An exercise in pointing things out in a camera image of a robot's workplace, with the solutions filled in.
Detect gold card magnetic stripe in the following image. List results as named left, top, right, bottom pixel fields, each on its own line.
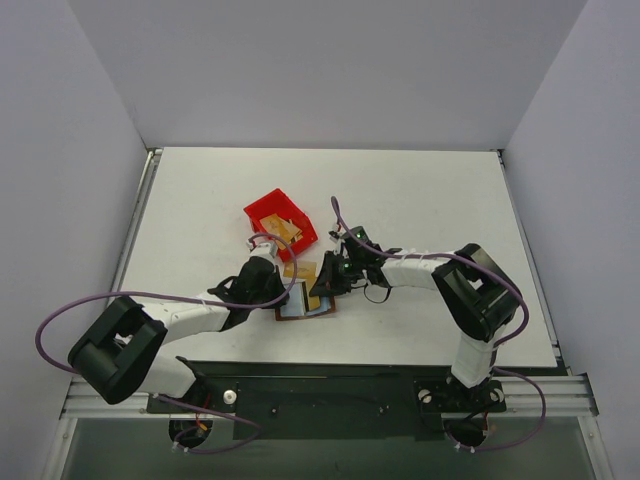
left=302, top=279, right=322, bottom=312

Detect gold card with chip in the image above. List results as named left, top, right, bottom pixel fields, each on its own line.
left=283, top=260, right=317, bottom=280

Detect brown leather card holder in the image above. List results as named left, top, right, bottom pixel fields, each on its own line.
left=275, top=281, right=336, bottom=322

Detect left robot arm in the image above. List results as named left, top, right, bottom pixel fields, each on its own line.
left=68, top=253, right=287, bottom=412

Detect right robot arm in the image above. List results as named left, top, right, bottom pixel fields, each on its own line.
left=310, top=226, right=522, bottom=409

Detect gold cards in bin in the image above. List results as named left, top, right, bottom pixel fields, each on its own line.
left=260, top=214, right=303, bottom=246

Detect red plastic bin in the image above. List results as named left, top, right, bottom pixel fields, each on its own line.
left=244, top=188, right=318, bottom=255

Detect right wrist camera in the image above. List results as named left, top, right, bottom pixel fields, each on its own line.
left=328, top=226, right=343, bottom=249

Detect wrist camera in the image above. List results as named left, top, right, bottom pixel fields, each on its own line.
left=328, top=226, right=343, bottom=249
left=247, top=239, right=278, bottom=261

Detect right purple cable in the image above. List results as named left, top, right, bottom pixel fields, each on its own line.
left=330, top=195, right=547, bottom=454

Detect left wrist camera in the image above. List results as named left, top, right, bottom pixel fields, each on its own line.
left=247, top=239, right=278, bottom=261

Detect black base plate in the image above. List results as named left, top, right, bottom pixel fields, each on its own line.
left=144, top=357, right=509, bottom=442

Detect aluminium table frame rail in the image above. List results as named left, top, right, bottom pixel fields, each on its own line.
left=68, top=147, right=590, bottom=428

